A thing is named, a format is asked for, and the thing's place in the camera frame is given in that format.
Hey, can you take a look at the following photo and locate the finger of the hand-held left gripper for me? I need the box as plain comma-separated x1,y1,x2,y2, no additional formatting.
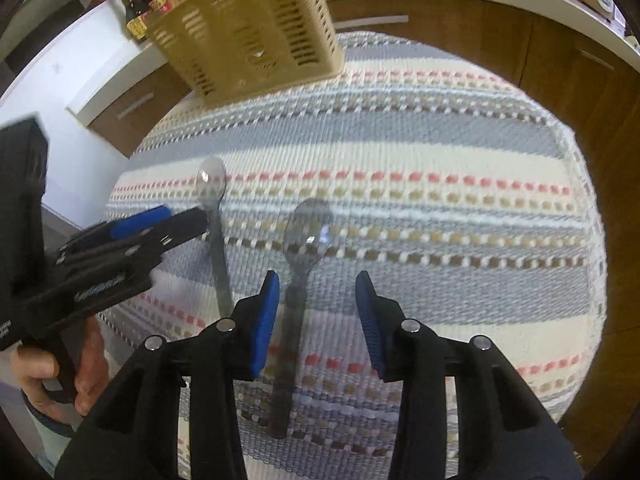
55,208,209,268
61,205,174,257

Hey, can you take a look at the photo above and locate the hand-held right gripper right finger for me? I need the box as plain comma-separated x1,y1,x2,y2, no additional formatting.
355,270,583,480

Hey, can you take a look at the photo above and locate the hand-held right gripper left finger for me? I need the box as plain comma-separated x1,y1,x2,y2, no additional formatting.
55,270,281,480

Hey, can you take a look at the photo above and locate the metal spoon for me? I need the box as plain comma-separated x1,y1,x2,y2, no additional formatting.
197,155,236,319
266,198,335,439

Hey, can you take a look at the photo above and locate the beige plastic utensil basket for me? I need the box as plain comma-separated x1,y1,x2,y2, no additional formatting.
149,0,346,107

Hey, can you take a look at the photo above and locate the person's left hand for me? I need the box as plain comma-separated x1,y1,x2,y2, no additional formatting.
10,317,109,417

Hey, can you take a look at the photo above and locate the wooden drawer cabinet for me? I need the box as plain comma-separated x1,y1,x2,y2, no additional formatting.
79,72,194,159

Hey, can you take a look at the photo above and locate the striped woven mat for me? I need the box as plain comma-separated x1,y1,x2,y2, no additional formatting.
97,31,609,480

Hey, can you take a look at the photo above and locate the dark built-in appliance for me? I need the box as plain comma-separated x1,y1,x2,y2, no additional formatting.
0,0,84,77

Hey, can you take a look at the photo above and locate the dark sauce bottle yellow label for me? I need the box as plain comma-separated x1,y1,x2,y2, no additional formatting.
117,0,152,42

